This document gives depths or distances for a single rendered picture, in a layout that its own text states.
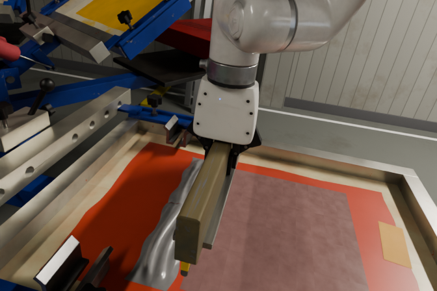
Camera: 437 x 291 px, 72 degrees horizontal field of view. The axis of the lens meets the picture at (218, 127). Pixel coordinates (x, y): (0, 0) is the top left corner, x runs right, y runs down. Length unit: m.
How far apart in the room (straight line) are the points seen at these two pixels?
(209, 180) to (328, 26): 0.25
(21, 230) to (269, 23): 0.50
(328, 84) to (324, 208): 2.99
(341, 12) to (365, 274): 0.44
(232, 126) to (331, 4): 0.22
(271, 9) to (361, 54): 3.29
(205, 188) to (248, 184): 0.33
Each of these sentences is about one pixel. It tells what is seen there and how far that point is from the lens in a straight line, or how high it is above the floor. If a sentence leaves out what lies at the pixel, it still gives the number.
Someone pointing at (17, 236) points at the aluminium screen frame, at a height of 0.99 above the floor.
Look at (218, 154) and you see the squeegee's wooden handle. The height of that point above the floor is 1.14.
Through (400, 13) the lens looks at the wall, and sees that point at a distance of 3.63.
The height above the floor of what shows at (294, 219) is 0.96.
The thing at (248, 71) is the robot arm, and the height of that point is 1.27.
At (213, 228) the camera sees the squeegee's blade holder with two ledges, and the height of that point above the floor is 1.08.
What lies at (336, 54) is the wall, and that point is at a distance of 3.57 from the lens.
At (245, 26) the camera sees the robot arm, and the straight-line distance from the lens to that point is 0.34.
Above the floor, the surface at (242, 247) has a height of 0.96.
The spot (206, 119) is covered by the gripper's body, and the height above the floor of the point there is 1.18.
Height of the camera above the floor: 1.40
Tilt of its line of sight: 28 degrees down
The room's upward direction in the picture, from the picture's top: 7 degrees clockwise
